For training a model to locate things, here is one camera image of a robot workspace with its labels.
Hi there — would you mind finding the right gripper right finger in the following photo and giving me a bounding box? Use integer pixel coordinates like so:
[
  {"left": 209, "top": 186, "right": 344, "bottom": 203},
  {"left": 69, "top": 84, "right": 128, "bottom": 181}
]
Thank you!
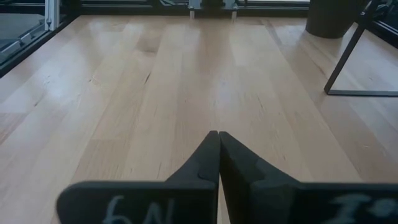
[{"left": 220, "top": 132, "right": 398, "bottom": 224}]

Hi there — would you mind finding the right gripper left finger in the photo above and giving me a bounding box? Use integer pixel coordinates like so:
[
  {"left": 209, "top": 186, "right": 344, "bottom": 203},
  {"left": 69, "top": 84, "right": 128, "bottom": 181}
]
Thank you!
[{"left": 57, "top": 132, "right": 221, "bottom": 224}]

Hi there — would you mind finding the black round plant pot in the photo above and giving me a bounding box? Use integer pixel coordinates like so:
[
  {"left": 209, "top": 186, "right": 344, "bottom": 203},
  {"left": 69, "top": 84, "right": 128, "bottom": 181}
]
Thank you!
[{"left": 305, "top": 0, "right": 359, "bottom": 40}]

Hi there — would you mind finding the wooden shelf black metal frame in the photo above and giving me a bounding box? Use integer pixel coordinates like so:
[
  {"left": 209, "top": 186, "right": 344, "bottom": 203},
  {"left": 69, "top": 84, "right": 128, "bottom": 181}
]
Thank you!
[{"left": 323, "top": 0, "right": 398, "bottom": 98}]

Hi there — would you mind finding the silver aluminium bracket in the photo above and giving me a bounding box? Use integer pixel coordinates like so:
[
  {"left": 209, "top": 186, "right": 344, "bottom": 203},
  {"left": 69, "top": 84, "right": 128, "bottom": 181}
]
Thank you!
[{"left": 44, "top": 0, "right": 60, "bottom": 32}]

